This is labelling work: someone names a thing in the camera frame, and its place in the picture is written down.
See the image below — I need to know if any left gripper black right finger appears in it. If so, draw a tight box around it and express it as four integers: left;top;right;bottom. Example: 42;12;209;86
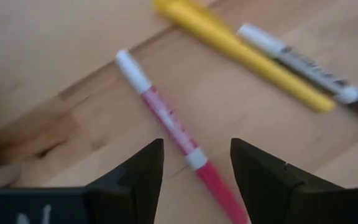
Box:
229;138;358;224

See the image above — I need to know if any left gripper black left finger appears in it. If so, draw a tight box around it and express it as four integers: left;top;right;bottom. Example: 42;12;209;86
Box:
85;138;165;224

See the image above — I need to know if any red whiteboard marker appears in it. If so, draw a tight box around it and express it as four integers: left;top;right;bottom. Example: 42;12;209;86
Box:
114;49;251;224

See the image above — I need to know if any brown whiteboard marker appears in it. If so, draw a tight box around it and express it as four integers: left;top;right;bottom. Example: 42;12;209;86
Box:
237;23;358;125

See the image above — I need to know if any slim yellow highlighter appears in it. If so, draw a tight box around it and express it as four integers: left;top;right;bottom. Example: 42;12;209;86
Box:
152;0;337;114

